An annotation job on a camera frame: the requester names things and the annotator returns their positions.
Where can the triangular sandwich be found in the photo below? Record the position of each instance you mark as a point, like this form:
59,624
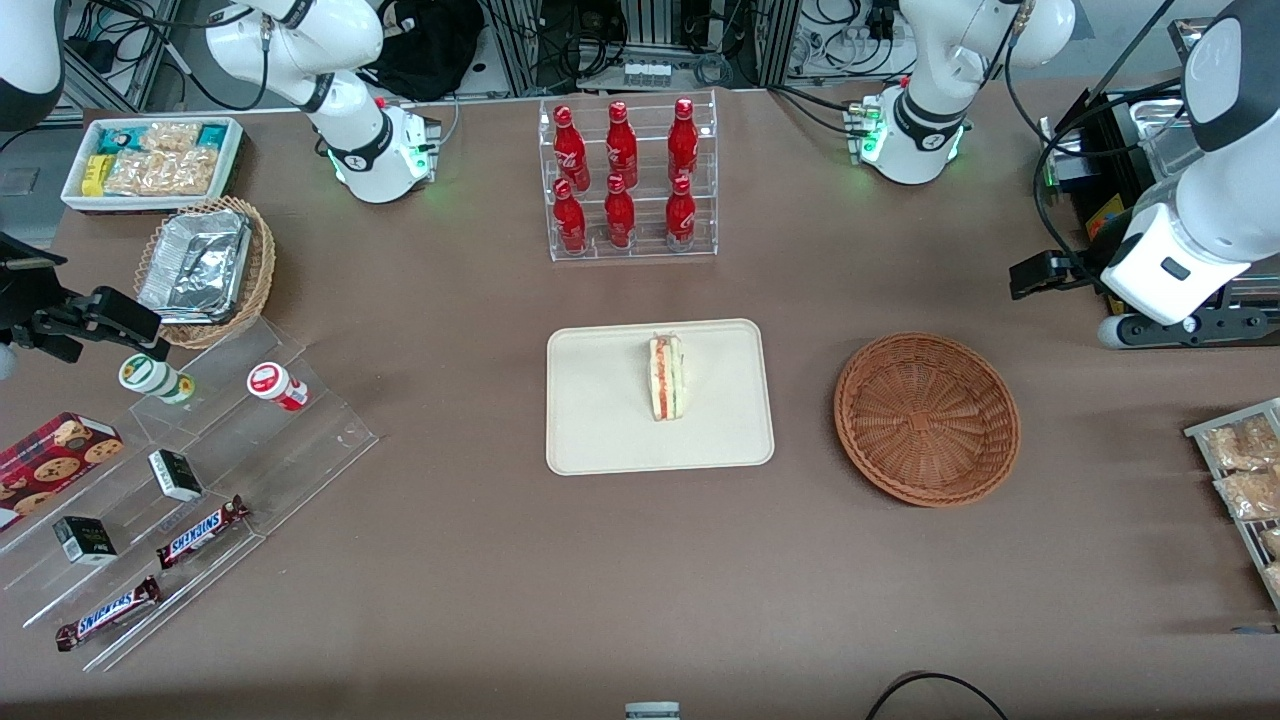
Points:
667,380

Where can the clear bag of crackers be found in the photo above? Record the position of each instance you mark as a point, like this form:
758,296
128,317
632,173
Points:
1274,580
1272,542
1255,495
1245,445

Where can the green lid white bottle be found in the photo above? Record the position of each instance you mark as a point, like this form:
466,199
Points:
150,375

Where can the black bag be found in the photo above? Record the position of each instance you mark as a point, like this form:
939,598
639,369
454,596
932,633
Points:
430,50

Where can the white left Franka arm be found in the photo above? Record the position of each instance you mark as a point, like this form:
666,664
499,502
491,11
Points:
1200,230

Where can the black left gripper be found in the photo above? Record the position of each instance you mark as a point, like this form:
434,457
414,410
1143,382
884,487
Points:
1082,271

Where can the red tartan cookie box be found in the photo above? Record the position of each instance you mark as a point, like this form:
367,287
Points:
50,460

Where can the black hot dog roller machine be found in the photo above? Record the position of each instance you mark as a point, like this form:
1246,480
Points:
1245,325

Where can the beige rectangular tray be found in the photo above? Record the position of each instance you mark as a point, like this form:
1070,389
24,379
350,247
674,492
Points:
600,430

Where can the clear bag of snacks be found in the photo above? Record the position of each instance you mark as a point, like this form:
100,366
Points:
190,170
170,135
130,175

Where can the white power strip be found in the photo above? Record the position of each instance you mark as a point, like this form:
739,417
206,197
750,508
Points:
835,50

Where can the tray of packaged snacks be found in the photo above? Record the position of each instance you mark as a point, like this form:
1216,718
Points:
1192,432

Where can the clear acrylic bottle rack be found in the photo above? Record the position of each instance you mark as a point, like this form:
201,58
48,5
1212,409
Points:
645,252

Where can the steel pan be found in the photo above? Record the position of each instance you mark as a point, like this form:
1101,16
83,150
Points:
1165,140

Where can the grey terminal block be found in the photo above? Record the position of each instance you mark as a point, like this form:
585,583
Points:
647,73

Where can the light wicker basket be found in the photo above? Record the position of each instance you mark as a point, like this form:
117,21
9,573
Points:
262,270

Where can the clear acrylic stepped shelf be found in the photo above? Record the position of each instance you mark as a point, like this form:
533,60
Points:
320,430

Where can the yellow snack packet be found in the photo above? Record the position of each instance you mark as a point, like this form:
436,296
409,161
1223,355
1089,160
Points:
93,175

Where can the grey box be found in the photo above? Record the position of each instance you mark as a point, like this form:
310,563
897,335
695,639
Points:
652,712

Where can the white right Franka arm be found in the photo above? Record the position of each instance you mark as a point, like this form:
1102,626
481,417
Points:
375,170

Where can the aluminium frame post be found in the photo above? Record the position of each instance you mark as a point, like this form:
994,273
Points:
515,40
775,40

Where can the aluminium foil container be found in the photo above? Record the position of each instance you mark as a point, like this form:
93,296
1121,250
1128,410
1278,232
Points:
195,265

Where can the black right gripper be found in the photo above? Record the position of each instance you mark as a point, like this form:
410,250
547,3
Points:
22,303

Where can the small teal snack packet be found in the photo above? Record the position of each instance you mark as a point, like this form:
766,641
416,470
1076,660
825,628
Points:
212,135

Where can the small black box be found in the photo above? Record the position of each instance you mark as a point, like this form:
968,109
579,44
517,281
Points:
85,540
177,476

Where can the red lid white bottle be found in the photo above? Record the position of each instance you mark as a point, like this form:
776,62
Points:
275,385

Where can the brown wicker basket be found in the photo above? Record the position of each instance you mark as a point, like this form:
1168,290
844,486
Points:
925,420

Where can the red cola bottle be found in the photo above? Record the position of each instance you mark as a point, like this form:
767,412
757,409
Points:
621,145
570,150
683,140
680,212
570,220
619,215

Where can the white snack bin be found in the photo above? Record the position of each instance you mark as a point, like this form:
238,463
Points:
150,202

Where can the Snickers bar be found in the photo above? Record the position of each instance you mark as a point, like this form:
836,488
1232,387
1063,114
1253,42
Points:
105,615
200,533

